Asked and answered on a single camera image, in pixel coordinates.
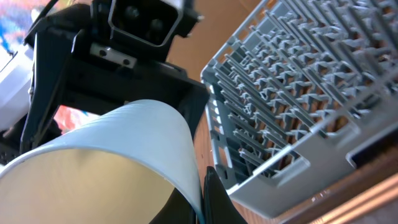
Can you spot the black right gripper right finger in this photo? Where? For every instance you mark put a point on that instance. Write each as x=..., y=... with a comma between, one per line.
x=218, y=207

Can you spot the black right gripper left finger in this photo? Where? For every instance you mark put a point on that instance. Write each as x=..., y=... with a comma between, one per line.
x=177, y=210

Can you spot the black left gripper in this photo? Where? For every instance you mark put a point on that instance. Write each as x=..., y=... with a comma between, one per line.
x=65, y=73

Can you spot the light blue bowl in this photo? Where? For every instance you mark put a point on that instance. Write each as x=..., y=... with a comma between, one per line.
x=119, y=168

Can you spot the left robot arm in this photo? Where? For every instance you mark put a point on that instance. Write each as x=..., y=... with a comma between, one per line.
x=16, y=80

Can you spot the grey plastic dish rack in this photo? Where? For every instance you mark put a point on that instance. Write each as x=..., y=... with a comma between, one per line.
x=298, y=93

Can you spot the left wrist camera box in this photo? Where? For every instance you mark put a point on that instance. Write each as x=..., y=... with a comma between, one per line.
x=126, y=30

